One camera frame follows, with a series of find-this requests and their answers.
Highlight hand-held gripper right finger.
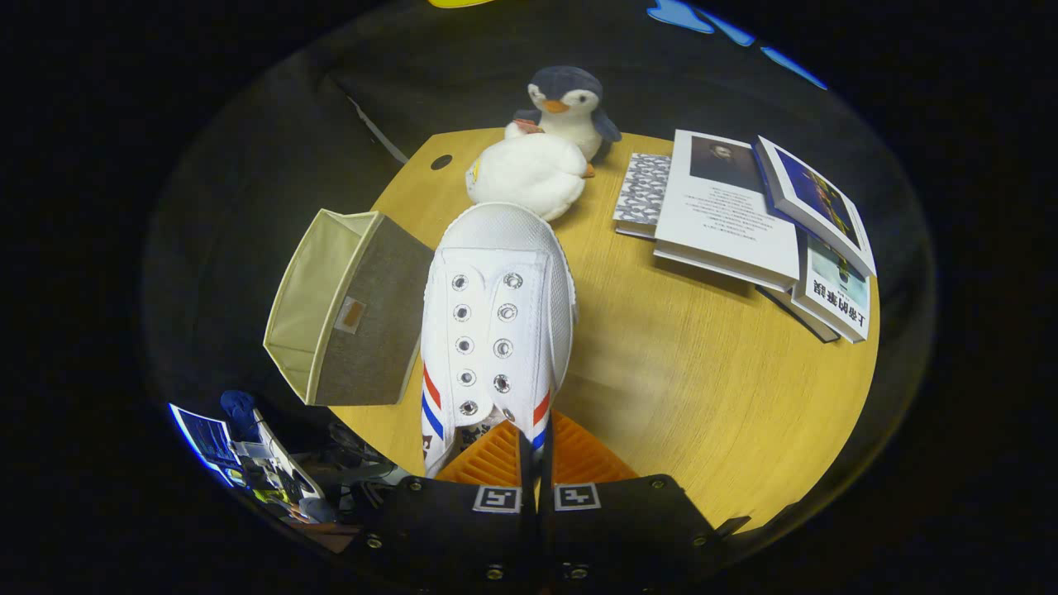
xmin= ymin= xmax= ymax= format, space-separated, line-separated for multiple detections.
xmin=539 ymin=411 xmax=751 ymax=589

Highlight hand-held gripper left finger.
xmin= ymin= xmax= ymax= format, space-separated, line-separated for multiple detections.
xmin=355 ymin=420 xmax=540 ymax=589

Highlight grey fabric storage box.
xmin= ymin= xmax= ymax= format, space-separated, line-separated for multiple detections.
xmin=263 ymin=208 xmax=435 ymax=407

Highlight white canvas shoe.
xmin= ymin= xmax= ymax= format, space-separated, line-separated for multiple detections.
xmin=420 ymin=202 xmax=578 ymax=478

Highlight white device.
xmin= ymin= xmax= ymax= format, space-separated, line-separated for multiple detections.
xmin=236 ymin=409 xmax=327 ymax=521

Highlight blue cloth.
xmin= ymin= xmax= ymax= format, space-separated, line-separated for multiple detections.
xmin=219 ymin=390 xmax=261 ymax=443

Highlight white and green book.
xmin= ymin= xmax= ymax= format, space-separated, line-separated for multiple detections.
xmin=792 ymin=231 xmax=871 ymax=344

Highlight white book with portrait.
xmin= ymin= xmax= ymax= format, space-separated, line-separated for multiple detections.
xmin=653 ymin=128 xmax=801 ymax=292

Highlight patterned notebook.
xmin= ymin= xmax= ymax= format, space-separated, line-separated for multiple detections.
xmin=612 ymin=153 xmax=672 ymax=240

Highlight white duck plush toy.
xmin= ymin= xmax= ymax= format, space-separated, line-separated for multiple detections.
xmin=465 ymin=132 xmax=589 ymax=222

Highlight blue cover book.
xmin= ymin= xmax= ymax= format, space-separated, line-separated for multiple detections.
xmin=752 ymin=135 xmax=877 ymax=279

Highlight penguin plush toy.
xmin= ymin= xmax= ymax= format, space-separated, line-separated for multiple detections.
xmin=506 ymin=66 xmax=622 ymax=162

